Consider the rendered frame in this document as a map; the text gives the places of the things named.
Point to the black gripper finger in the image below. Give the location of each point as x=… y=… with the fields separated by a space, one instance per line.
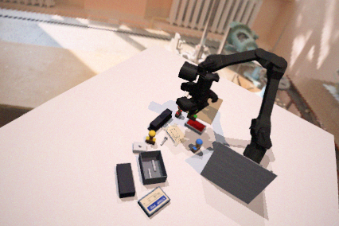
x=201 y=106
x=191 y=112

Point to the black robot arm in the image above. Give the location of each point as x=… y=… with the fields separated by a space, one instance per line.
x=275 y=65

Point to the red stamp with ball handle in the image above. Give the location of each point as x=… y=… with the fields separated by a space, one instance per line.
x=178 y=113

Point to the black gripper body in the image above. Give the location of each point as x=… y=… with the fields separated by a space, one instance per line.
x=198 y=96

